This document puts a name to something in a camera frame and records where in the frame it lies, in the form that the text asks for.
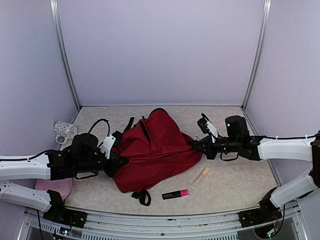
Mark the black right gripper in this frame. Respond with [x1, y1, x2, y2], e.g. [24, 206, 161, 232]
[192, 134, 241, 160]

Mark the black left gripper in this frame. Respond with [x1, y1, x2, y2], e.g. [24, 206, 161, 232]
[75, 150, 128, 177]

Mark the red backpack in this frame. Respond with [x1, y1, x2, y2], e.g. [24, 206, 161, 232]
[113, 108, 203, 207]

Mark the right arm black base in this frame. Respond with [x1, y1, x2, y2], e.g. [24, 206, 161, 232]
[238, 188, 283, 228]

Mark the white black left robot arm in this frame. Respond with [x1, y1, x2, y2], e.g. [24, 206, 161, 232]
[0, 133, 129, 223]

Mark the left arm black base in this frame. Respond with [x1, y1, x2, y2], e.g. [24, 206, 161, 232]
[43, 190, 87, 229]

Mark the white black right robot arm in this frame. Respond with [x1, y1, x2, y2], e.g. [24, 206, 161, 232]
[189, 114, 320, 222]

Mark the pale pink tube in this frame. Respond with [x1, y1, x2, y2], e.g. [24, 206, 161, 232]
[191, 167, 211, 188]

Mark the pink black highlighter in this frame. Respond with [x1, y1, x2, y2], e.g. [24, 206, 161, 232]
[162, 189, 190, 200]

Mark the white patterned mug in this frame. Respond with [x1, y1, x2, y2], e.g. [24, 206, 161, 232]
[53, 121, 78, 145]

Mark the pink plate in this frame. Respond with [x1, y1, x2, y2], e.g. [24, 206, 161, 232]
[35, 178, 73, 200]

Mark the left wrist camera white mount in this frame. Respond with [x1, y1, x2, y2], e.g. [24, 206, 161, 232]
[99, 131, 123, 160]

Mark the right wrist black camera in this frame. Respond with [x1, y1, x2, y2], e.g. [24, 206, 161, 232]
[197, 113, 219, 143]

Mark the black left camera cable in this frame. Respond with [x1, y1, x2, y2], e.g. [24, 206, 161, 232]
[88, 118, 111, 137]

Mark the aluminium front rail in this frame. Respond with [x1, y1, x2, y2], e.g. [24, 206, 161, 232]
[18, 208, 308, 240]

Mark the right aluminium frame post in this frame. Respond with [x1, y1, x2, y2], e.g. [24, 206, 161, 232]
[241, 0, 272, 111]

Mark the aluminium frame post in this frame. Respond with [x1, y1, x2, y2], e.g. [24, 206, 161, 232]
[50, 0, 82, 112]
[241, 0, 272, 111]

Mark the left aluminium frame post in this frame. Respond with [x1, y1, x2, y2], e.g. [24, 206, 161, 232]
[50, 0, 82, 112]

